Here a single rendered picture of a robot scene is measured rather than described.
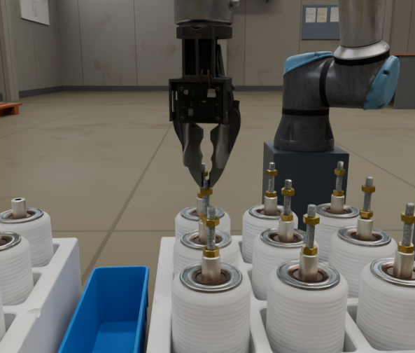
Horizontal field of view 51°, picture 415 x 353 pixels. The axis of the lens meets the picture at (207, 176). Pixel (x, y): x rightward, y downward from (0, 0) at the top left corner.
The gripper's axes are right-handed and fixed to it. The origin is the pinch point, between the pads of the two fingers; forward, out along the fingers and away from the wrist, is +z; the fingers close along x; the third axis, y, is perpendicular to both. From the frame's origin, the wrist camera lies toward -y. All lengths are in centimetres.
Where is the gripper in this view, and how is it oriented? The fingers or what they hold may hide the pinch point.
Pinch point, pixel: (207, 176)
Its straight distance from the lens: 62.0
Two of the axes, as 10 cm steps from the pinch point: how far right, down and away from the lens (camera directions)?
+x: 9.9, 0.4, -1.6
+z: 0.0, 9.7, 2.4
